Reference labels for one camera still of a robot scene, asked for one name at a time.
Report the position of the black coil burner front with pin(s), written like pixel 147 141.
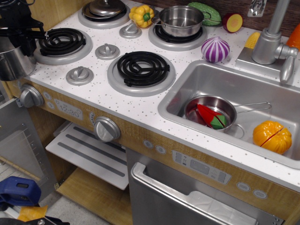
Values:
pixel 142 69

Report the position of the silver oven knob right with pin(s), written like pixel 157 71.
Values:
pixel 105 129

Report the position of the silver oven knob left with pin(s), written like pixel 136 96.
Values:
pixel 30 96

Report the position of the silver stovetop knob front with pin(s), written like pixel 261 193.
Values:
pixel 79 76

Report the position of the silver dishwasher door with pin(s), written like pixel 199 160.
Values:
pixel 161 195

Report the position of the open oven door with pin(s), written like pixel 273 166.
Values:
pixel 21 151

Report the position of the orange toy carrot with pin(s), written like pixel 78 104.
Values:
pixel 294 39

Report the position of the yellow toy corn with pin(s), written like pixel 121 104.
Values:
pixel 252 40

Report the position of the purple toy onion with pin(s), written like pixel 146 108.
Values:
pixel 215 49

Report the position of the orange toy pumpkin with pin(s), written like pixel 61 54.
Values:
pixel 273 136

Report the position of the silver stovetop knob back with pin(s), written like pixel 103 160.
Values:
pixel 130 31

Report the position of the red toy chili pepper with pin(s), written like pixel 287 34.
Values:
pixel 212 118

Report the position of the silver sink basin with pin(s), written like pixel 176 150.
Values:
pixel 256 99

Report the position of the tall steel pot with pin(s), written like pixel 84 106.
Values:
pixel 14 64

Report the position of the black coil burner left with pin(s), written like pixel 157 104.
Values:
pixel 61 41

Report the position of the yellow toy bell pepper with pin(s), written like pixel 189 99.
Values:
pixel 142 16

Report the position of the steel pot lid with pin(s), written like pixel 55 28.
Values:
pixel 106 7

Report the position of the blue clamp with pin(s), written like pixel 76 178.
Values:
pixel 17 191

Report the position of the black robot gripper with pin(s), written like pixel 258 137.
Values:
pixel 16 20

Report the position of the white oven rack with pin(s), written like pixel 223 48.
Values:
pixel 80 147

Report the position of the silver stovetop knob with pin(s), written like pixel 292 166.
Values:
pixel 79 76
pixel 107 52
pixel 130 31

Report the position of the shallow steel pot with handles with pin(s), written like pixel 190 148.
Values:
pixel 181 21

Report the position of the silver wall hook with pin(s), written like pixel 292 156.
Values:
pixel 256 8

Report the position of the black coil burner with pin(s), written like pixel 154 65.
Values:
pixel 158 30
pixel 142 69
pixel 61 41

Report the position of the red toy fruit half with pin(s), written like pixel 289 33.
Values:
pixel 232 22

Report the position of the silver oven knob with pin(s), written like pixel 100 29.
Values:
pixel 30 96
pixel 105 129

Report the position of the green toy cucumber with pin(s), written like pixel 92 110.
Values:
pixel 211 16

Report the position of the black coil burner back right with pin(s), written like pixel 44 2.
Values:
pixel 158 30

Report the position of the silver stovetop knob middle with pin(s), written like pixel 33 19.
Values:
pixel 107 52

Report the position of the small steel saucepan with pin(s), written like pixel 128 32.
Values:
pixel 222 106

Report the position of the silver toy faucet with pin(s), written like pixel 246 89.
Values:
pixel 270 56

